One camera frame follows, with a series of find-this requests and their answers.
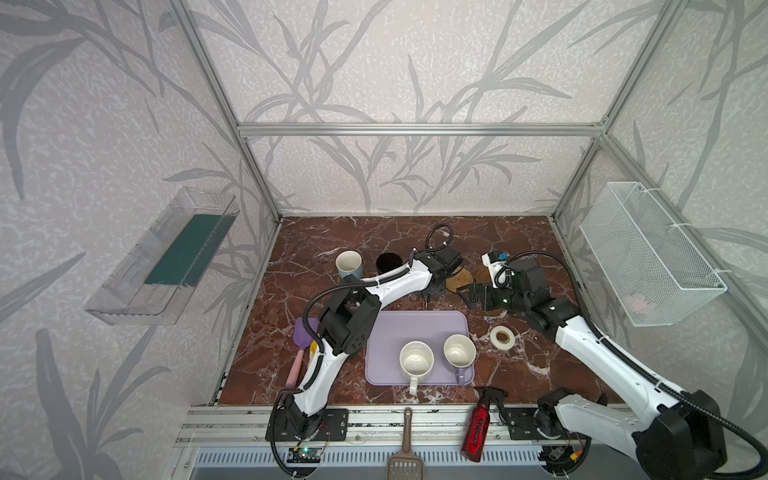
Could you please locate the green lit circuit board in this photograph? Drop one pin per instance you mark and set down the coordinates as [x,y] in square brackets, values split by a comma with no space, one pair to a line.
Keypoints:
[304,455]

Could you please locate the right circuit board with wires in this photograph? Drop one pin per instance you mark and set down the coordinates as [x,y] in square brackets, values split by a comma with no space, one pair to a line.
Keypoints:
[561,455]

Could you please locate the lavender plastic tray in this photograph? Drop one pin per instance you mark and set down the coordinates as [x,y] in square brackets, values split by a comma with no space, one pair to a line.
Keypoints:
[394,329]

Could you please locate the white wire mesh basket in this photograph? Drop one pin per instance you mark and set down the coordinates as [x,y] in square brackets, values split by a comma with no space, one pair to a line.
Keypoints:
[643,250]

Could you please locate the brown wooden coaster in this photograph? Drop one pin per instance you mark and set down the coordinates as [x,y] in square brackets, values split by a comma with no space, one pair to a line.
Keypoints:
[483,276]

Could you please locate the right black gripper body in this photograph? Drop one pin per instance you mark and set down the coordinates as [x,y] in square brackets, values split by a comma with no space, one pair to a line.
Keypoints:
[486,296]

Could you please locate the black mug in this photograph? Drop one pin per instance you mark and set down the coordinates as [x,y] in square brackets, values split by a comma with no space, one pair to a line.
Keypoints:
[387,262]

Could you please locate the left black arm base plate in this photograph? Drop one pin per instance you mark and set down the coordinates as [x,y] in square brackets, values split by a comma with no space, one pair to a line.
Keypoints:
[333,423]

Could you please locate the white mug blue outside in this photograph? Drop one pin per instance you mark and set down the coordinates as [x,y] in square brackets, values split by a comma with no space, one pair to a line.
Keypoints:
[349,264]

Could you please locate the purple pink spatula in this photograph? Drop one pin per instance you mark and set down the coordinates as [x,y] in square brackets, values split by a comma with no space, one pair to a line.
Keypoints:
[303,341]

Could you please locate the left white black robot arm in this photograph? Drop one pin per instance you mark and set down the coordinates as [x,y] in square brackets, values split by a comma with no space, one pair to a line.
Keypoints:
[340,320]

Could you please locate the tan woven rattan coaster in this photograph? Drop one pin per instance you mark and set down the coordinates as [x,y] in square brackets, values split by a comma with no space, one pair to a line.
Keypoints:
[459,279]

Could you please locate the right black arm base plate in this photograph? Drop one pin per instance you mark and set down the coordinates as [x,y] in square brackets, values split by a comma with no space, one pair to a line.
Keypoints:
[533,423]

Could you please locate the white mug lavender handle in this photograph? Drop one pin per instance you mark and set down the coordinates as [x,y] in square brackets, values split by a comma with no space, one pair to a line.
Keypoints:
[460,352]

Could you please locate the white tape roll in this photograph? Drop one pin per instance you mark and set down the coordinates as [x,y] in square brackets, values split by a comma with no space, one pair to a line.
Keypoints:
[502,338]

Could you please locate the clear plastic wall shelf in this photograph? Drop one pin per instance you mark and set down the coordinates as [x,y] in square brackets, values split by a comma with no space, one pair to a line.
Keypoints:
[124,299]

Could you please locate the red spray bottle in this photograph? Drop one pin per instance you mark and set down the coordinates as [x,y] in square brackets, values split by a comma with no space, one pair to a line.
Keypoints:
[479,422]

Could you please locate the green mat in shelf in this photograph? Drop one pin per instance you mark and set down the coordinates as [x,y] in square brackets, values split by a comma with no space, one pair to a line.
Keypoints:
[186,260]

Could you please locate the pink object in basket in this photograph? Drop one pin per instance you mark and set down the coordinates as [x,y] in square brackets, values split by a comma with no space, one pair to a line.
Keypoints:
[637,304]

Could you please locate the brown litter scoop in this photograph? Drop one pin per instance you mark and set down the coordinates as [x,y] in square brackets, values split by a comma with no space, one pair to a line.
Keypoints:
[405,465]

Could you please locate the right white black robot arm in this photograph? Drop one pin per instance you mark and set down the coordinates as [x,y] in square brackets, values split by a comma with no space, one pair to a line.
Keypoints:
[670,433]

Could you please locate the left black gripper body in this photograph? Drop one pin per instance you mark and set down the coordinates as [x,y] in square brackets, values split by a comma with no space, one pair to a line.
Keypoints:
[435,283]

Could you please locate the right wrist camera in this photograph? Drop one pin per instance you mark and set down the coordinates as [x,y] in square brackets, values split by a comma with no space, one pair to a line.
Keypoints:
[496,263]

